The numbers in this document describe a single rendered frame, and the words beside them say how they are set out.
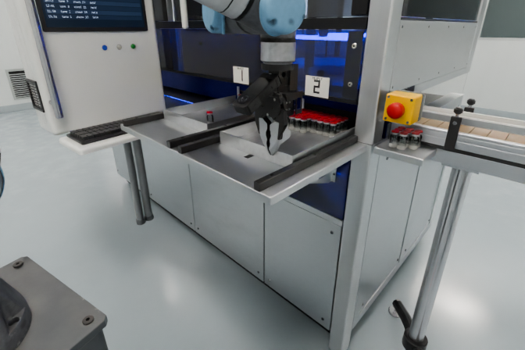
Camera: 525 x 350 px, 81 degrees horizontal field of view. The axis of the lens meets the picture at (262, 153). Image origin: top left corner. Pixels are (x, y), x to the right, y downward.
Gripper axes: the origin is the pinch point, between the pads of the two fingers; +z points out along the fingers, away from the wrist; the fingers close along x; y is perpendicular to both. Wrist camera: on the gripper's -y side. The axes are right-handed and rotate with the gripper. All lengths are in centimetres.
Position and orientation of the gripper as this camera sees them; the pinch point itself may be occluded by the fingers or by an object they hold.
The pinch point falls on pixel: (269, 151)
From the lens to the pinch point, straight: 72.6
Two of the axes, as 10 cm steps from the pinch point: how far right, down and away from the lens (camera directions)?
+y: 7.0, -2.7, 6.7
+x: -7.2, -2.6, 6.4
